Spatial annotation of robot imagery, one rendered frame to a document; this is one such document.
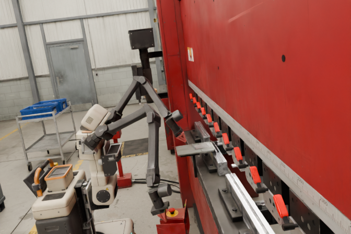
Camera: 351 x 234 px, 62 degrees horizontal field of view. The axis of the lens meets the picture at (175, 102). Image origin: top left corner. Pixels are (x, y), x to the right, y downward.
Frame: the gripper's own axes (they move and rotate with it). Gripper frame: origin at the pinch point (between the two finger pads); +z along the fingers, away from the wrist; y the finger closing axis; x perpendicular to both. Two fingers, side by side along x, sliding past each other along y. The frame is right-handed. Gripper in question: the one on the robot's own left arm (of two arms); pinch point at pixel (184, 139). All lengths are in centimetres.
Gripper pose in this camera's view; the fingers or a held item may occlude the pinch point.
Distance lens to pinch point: 215.2
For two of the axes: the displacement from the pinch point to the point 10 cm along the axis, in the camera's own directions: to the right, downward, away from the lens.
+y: -0.8, -1.8, 9.8
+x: -7.9, 6.1, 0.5
